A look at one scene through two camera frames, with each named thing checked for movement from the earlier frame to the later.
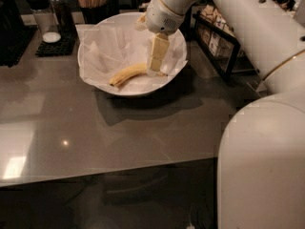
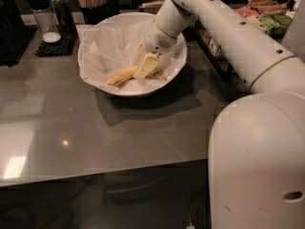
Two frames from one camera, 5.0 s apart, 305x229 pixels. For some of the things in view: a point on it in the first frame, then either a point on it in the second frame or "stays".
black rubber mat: (65, 47) stays
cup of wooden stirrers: (92, 2) stays
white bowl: (113, 43) stays
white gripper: (159, 17) -> (156, 38)
